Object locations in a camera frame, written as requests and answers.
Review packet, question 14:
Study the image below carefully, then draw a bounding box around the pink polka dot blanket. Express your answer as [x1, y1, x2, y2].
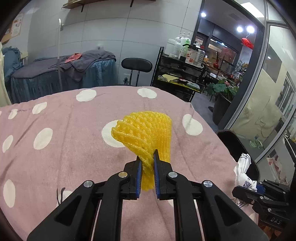
[1, 86, 236, 240]

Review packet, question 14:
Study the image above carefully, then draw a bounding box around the black metal utility cart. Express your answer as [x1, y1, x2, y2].
[151, 47, 219, 102]

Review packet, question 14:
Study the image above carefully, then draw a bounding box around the blue massage bed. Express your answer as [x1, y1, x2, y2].
[5, 57, 116, 103]

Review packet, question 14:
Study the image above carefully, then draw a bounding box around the white wrapper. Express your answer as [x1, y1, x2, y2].
[233, 153, 257, 192]

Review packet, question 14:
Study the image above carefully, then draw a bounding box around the wall poster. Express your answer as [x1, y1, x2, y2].
[11, 13, 24, 38]

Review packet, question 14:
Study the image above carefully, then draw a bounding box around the red cloth on bed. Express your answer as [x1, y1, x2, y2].
[64, 53, 82, 64]

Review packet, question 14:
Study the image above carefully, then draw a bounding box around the red hanging ornament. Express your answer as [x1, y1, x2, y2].
[241, 38, 254, 50]

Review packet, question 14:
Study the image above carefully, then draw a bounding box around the white bottle on cart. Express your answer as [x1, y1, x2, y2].
[164, 39, 181, 59]

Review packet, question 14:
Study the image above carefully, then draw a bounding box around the cream hanging garment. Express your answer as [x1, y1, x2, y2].
[0, 43, 11, 107]

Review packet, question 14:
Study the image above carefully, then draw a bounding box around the grey towel on bed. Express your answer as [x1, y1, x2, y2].
[49, 49, 116, 81]

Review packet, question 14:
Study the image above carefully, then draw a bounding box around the wooden wall shelf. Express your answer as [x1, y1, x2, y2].
[61, 0, 158, 12]

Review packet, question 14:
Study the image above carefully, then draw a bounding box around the yellow foam fruit net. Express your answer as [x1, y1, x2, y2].
[111, 111, 172, 191]

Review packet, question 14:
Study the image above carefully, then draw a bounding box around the green potted plant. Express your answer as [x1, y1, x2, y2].
[206, 78, 239, 126]

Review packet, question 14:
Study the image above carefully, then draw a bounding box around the dark brown trash bin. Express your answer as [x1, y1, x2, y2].
[217, 130, 260, 181]

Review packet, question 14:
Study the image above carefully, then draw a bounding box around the black round stool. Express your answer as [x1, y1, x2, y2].
[121, 57, 152, 86]

